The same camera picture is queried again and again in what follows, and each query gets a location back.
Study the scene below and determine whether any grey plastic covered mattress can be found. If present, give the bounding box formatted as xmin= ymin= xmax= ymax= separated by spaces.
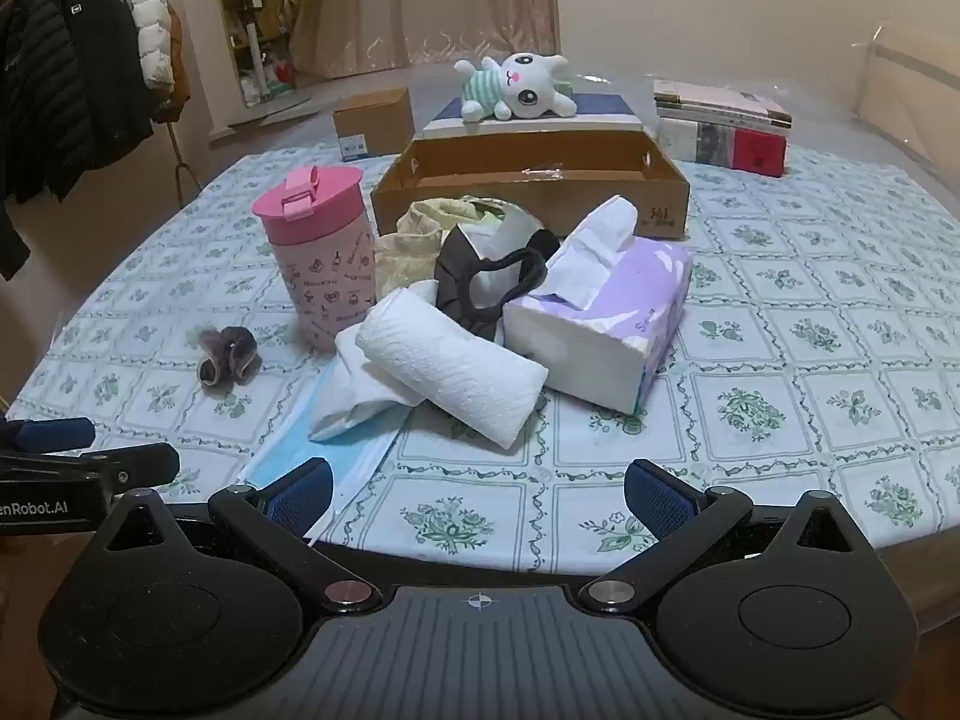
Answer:
xmin=217 ymin=64 xmax=901 ymax=166

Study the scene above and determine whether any pale yellow cloth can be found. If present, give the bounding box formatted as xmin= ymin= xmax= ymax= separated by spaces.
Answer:
xmin=375 ymin=197 xmax=481 ymax=297

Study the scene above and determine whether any small brown cardboard box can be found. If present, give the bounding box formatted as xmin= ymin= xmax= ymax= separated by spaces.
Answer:
xmin=334 ymin=88 xmax=416 ymax=162

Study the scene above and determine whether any thin white spine book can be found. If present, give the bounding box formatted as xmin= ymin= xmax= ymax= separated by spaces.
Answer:
xmin=656 ymin=109 xmax=793 ymax=137

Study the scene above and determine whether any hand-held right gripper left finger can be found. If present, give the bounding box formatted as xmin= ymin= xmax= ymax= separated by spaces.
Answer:
xmin=90 ymin=457 xmax=383 ymax=612

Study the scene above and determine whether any black and white cloth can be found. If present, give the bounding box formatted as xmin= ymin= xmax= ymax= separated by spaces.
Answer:
xmin=435 ymin=210 xmax=562 ymax=342

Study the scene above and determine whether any metal clothes rack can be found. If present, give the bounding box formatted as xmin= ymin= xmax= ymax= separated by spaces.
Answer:
xmin=0 ymin=0 xmax=203 ymax=207

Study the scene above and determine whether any beige patterned curtain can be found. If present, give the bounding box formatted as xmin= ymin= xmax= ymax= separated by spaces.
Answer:
xmin=289 ymin=0 xmax=560 ymax=80

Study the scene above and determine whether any blue face mask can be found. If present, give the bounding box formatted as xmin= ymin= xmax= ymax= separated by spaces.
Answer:
xmin=240 ymin=371 xmax=410 ymax=541

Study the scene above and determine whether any beige plastic wrapped headboard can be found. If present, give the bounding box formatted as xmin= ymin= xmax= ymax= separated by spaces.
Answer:
xmin=855 ymin=21 xmax=960 ymax=166

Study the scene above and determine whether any brown cardboard tray box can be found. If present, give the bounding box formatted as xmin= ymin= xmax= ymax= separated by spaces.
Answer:
xmin=371 ymin=127 xmax=691 ymax=245

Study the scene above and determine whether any white flat box blue top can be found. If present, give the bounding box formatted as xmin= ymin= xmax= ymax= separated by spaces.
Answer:
xmin=421 ymin=90 xmax=646 ymax=140

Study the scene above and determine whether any purple tissue pack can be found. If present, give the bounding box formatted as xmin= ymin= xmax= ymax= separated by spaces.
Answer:
xmin=502 ymin=195 xmax=695 ymax=415

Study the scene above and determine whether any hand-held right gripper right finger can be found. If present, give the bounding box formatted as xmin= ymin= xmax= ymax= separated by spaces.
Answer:
xmin=577 ymin=457 xmax=871 ymax=612

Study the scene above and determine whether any pink cup with lid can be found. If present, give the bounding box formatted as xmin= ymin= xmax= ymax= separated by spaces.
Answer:
xmin=252 ymin=165 xmax=376 ymax=352

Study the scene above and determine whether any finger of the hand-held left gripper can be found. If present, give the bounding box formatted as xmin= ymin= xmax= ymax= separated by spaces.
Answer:
xmin=0 ymin=441 xmax=182 ymax=500
xmin=0 ymin=417 xmax=97 ymax=455

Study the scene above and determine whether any thick book red grey spine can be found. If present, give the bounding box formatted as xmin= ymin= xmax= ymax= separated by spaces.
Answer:
xmin=658 ymin=120 xmax=788 ymax=178

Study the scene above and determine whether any white plush bunny striped shirt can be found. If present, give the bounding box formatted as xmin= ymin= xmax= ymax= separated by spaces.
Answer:
xmin=454 ymin=52 xmax=577 ymax=122

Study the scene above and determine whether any brown jacket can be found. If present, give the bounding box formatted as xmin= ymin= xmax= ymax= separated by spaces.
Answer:
xmin=154 ymin=4 xmax=192 ymax=125

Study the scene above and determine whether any brown hair scrunchie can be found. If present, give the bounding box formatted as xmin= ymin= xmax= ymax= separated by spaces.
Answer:
xmin=196 ymin=326 xmax=262 ymax=389

